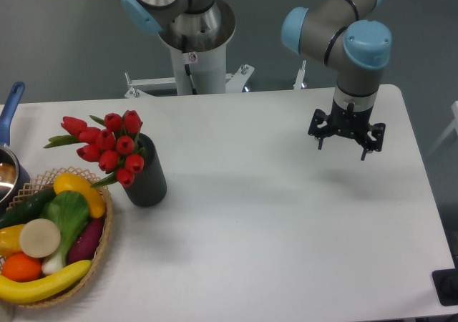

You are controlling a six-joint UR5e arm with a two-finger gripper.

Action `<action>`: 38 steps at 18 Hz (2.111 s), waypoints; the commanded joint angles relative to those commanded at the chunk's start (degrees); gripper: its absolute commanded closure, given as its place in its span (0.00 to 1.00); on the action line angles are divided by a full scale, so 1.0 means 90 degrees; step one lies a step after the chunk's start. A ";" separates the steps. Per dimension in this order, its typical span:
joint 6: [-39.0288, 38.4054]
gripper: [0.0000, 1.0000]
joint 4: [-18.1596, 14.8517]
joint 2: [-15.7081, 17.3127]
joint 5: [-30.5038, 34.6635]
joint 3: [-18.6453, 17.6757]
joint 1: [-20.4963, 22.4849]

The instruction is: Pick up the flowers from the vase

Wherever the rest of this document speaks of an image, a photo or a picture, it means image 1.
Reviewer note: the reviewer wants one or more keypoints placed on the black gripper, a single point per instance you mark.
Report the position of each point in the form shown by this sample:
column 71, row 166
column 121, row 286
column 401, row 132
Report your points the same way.
column 350, row 124

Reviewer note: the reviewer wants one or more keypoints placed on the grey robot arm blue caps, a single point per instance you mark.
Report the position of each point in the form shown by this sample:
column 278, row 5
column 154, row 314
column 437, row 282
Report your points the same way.
column 338, row 34

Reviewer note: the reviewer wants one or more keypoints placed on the dark grey ribbed vase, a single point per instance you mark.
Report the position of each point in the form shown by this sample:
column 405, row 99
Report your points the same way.
column 149, row 187

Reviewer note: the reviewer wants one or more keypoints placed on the black device at table edge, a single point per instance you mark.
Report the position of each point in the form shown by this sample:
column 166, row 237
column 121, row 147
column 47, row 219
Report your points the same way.
column 445, row 283

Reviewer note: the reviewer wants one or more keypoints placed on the red tulip bouquet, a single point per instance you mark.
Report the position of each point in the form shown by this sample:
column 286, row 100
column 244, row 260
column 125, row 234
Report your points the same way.
column 114, row 145

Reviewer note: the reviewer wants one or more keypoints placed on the yellow bell pepper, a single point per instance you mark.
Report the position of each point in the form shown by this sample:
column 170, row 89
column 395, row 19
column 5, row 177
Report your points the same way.
column 71, row 182

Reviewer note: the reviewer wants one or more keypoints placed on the purple sweet potato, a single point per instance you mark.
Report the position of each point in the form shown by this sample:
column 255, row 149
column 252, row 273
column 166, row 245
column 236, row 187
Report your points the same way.
column 87, row 243

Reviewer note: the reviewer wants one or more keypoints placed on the green bok choy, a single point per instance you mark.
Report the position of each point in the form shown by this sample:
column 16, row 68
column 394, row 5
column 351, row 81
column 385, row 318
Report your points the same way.
column 69, row 211

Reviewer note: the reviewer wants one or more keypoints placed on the woven wicker basket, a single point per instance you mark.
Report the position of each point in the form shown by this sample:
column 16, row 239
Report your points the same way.
column 44, row 181

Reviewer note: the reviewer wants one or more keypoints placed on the beige round slice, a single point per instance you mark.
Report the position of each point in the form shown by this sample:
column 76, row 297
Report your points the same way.
column 39, row 238

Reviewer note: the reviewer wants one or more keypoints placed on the green cucumber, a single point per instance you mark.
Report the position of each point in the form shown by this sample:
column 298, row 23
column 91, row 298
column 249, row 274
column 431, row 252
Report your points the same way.
column 28, row 209

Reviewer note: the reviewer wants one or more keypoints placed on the orange fruit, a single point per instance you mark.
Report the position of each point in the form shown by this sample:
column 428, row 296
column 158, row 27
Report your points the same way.
column 20, row 267

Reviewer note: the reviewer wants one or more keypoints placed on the yellow pepper left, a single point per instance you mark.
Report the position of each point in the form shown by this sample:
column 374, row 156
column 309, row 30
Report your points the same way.
column 9, row 240

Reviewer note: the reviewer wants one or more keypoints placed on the yellow banana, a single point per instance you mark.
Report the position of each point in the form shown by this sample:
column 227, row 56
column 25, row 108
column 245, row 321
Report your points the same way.
column 44, row 288

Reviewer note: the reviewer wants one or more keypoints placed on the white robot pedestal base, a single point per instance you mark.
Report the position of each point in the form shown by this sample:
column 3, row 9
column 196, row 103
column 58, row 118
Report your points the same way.
column 197, row 45

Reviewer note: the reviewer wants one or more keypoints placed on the blue handled saucepan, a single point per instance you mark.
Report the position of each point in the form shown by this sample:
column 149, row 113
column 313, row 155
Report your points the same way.
column 13, row 175

